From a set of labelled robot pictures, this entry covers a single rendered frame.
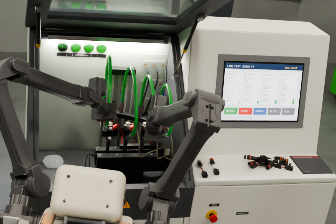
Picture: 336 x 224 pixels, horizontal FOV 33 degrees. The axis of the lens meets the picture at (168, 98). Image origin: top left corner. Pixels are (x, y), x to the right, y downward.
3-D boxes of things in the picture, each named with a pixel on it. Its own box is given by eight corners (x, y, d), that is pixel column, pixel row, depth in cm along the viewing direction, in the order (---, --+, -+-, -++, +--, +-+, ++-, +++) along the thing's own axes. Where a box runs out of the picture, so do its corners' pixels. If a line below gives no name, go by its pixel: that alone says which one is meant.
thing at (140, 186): (38, 224, 233) (39, 192, 227) (38, 217, 237) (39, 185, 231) (181, 217, 250) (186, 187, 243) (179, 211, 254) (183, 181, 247)
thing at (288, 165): (249, 172, 256) (251, 162, 254) (241, 160, 265) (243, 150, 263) (294, 171, 262) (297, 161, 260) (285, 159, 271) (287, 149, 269)
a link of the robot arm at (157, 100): (150, 117, 198) (173, 124, 200) (156, 87, 202) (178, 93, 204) (140, 125, 209) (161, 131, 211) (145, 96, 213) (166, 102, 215)
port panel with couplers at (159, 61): (136, 114, 280) (143, 56, 268) (135, 111, 283) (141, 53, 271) (161, 114, 284) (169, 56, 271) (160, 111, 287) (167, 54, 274)
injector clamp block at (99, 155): (95, 186, 257) (97, 157, 251) (92, 174, 266) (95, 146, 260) (167, 184, 266) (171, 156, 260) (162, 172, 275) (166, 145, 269)
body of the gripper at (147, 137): (163, 118, 219) (164, 112, 212) (161, 143, 216) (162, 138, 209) (147, 116, 219) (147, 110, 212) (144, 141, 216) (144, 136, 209)
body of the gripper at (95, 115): (93, 105, 228) (88, 98, 221) (117, 104, 226) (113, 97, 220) (92, 120, 226) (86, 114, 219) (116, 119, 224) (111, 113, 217)
